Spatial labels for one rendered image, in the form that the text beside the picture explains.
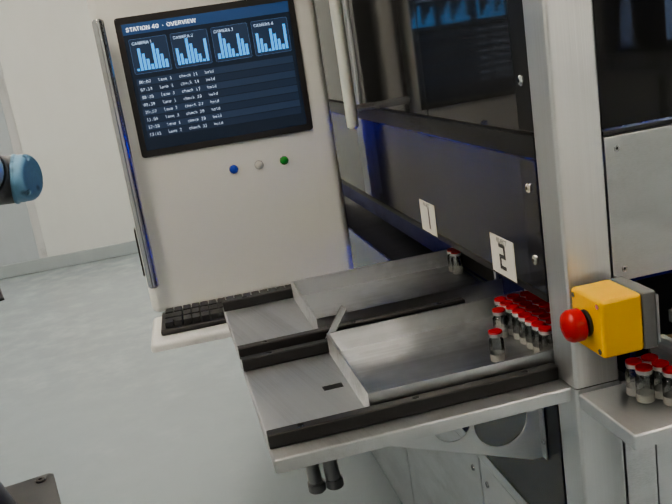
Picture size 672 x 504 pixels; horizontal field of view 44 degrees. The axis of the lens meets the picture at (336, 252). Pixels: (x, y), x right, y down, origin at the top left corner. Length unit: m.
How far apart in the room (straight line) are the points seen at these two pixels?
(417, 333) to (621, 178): 0.46
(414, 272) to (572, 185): 0.71
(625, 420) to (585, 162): 0.31
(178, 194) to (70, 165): 4.61
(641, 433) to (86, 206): 5.82
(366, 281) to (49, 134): 5.03
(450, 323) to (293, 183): 0.72
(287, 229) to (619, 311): 1.13
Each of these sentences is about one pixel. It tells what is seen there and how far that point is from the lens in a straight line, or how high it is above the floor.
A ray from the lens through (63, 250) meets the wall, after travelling 6.66.
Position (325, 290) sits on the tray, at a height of 0.88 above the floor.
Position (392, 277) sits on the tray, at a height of 0.88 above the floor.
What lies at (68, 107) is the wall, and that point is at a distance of 6.52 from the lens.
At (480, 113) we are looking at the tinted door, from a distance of 1.27.
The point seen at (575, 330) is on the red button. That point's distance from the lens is 1.02.
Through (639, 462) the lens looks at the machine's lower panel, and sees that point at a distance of 1.23.
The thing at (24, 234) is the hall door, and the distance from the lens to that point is 6.65.
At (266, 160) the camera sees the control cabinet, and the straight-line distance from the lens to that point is 1.96.
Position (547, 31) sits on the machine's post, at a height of 1.34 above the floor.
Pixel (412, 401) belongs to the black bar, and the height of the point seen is 0.90.
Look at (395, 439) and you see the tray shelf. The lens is 1.08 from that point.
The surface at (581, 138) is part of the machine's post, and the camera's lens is 1.06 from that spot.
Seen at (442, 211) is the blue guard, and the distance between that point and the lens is 1.48.
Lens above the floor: 1.37
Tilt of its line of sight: 14 degrees down
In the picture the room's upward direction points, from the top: 9 degrees counter-clockwise
